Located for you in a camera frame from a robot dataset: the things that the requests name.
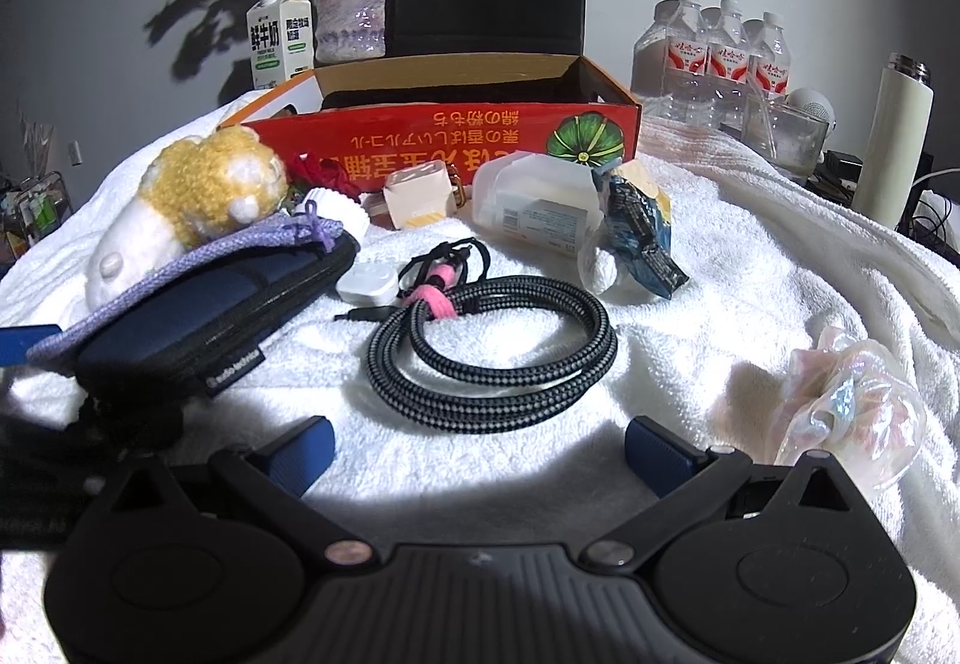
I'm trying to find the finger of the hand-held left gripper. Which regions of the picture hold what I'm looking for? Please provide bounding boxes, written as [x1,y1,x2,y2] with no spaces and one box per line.
[0,323,62,369]

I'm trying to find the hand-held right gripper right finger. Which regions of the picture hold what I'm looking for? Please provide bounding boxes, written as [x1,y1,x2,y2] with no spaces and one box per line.
[581,415,872,569]

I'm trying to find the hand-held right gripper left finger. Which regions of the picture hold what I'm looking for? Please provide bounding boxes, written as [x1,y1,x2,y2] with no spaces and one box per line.
[82,415,380,569]

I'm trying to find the black grey braided cable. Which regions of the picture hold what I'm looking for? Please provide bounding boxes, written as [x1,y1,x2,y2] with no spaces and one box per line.
[334,280,620,419]

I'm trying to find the navy blue zip case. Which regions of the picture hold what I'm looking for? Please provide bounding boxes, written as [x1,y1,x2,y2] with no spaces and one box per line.
[75,233,361,402]

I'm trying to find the iridescent plastic bag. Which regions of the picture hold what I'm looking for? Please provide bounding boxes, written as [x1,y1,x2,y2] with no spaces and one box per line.
[776,325,927,492]

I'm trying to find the purple drawstring pouch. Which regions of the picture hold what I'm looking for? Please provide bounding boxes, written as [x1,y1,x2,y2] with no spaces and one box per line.
[26,199,346,361]

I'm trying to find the blue snack packet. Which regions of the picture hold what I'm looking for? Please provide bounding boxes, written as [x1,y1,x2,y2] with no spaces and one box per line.
[589,165,691,301]

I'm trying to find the yellow white plush toy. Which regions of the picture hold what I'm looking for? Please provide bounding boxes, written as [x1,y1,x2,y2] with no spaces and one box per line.
[84,124,290,313]

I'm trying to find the orange cardboard box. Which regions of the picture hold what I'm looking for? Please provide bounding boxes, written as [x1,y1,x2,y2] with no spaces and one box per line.
[217,53,644,196]

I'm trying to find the white earbud case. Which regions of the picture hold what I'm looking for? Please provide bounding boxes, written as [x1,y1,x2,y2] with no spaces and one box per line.
[335,259,398,307]

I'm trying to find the white towel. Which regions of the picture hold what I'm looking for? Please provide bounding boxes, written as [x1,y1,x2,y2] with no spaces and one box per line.
[0,86,960,664]

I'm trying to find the white crumpled tissue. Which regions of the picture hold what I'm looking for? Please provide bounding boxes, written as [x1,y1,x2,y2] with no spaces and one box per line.
[576,248,623,294]

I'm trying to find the white ribbed jar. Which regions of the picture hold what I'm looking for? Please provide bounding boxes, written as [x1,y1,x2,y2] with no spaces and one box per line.
[289,186,370,245]

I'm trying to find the red fabric flower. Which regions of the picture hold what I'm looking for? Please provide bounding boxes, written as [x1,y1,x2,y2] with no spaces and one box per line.
[289,154,361,196]

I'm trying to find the small beige box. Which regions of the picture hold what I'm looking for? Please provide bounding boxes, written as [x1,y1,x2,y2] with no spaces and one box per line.
[382,160,458,230]

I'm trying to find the translucent plastic box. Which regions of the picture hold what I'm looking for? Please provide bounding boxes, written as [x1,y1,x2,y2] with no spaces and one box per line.
[471,150,605,259]

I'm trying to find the black device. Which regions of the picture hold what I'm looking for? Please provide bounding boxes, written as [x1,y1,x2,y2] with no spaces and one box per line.
[814,150,863,200]

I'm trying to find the clear glass cup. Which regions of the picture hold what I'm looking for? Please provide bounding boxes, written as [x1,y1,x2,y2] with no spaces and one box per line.
[741,88,826,179]

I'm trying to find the white round object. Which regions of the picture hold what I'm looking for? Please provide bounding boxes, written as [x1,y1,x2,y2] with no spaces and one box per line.
[784,86,837,127]

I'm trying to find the white thermos bottle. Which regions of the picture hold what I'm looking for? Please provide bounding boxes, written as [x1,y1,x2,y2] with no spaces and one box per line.
[851,53,935,230]

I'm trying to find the white milk carton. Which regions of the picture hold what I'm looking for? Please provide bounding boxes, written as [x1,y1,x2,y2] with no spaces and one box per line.
[246,0,314,91]

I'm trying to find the clear water bottle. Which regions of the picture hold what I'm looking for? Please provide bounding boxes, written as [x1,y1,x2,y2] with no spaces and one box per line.
[742,11,794,110]
[701,0,751,110]
[631,0,710,103]

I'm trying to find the purple glass vase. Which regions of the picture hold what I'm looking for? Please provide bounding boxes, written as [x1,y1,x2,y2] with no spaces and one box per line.
[313,0,388,65]

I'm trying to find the wire rack with small things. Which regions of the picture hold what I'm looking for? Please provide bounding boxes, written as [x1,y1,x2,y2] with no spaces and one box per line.
[0,169,72,264]

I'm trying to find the thin black cable bundle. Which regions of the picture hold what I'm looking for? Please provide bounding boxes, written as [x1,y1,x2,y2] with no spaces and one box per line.
[397,238,490,296]

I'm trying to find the dark cables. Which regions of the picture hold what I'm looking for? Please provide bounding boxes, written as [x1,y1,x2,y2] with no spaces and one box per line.
[900,169,960,239]

